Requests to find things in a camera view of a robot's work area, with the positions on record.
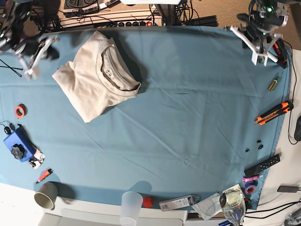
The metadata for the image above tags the translucent plastic cup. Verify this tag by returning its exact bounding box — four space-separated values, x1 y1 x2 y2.
120 191 143 226

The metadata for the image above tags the black knob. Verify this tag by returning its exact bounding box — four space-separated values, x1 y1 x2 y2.
11 144 25 160

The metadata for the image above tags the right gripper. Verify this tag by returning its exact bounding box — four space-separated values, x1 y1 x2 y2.
11 36 59 71

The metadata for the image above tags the orange black utility knife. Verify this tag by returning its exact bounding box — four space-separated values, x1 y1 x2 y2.
254 101 293 125

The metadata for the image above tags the black power strip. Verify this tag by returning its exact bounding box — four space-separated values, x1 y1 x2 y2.
116 19 162 27

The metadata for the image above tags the red tape roll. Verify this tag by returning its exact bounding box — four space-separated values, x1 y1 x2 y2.
15 104 27 119

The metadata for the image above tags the white marker pen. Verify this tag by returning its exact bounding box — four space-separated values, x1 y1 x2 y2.
267 52 278 63

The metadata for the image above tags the black remote control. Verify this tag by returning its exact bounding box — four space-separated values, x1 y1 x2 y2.
244 153 281 177

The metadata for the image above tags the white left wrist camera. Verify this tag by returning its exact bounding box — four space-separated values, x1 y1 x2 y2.
251 51 269 67

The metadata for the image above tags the orange black clamp tool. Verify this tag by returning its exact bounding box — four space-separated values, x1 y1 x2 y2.
273 39 287 69

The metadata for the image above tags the black cable tie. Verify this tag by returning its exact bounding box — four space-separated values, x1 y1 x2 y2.
0 66 23 71
0 59 23 77

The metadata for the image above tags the red black pen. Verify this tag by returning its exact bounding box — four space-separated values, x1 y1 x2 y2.
36 169 53 184

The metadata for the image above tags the small red block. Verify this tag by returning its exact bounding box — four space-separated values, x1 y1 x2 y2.
143 196 153 208

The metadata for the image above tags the grey mug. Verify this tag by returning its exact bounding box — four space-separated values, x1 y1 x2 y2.
34 182 58 210

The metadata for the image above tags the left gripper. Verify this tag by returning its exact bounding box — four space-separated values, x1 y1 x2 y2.
224 24 283 56

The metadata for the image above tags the purple tape roll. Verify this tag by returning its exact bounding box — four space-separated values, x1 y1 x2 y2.
245 183 256 194

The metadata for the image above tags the grey packaged tool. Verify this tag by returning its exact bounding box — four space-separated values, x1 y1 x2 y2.
159 194 200 211

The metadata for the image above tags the beige T-shirt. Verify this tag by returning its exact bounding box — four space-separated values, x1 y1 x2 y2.
52 31 141 123

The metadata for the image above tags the wine glass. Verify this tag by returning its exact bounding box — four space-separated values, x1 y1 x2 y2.
219 188 246 226

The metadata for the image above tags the olive green small cylinder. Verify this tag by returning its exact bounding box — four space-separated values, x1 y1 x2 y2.
268 77 278 92

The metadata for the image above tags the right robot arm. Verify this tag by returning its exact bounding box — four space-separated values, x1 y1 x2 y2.
0 0 59 70

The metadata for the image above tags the purple glue tube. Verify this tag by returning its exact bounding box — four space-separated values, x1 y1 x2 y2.
242 175 263 183

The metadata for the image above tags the blue box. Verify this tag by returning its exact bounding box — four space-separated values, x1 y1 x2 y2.
3 126 36 162

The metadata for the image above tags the small white black wheel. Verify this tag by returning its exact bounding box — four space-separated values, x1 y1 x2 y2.
28 153 45 169

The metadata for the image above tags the blue table cloth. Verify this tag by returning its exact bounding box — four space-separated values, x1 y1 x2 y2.
0 27 291 205

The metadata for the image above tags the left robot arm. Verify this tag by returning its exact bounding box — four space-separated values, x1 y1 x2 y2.
225 0 289 54

